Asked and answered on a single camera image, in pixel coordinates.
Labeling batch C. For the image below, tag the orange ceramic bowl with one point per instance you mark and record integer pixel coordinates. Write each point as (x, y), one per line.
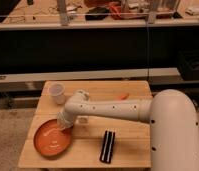
(49, 140)

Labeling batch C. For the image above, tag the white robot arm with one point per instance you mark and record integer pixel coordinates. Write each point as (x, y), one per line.
(174, 127)

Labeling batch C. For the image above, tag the white tube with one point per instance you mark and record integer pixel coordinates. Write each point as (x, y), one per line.
(83, 119)

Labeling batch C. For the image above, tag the translucent plastic cup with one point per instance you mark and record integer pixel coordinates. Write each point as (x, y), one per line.
(56, 91)

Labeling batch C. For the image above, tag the black object on shelf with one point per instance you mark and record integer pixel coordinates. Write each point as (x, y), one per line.
(98, 13)

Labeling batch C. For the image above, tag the orange object on shelf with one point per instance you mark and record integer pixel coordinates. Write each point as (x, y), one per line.
(117, 11)

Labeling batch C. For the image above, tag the orange handled tool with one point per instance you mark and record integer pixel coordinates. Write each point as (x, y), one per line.
(123, 96)

